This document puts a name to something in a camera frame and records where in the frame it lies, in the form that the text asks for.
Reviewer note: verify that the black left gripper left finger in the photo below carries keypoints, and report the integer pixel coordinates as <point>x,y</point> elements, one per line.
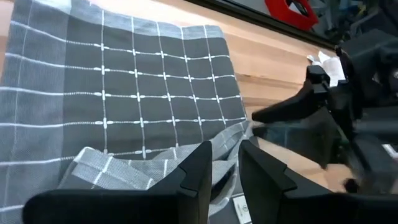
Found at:
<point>155,205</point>

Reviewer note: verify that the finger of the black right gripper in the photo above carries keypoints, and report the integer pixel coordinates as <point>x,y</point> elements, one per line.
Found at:
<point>295,105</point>
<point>311,137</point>

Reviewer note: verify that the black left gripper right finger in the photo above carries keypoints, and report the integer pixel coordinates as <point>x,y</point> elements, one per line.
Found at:
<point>295,208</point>

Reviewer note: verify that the white checked towel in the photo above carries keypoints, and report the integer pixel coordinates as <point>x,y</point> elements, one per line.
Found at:
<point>334,67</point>

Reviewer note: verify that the grey checked towel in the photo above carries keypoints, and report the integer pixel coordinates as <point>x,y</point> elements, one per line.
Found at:
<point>140,77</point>

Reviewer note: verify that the red plastic crate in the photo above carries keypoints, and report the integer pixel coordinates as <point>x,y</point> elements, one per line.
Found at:
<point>280,12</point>

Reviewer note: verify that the black electronic device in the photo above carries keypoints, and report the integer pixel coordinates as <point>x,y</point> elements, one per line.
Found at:
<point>298,6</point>

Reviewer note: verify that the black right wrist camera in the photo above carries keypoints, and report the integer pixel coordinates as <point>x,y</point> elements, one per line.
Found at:
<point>373,53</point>

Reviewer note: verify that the black table frame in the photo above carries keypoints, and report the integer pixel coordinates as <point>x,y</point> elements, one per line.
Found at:
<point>248,18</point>

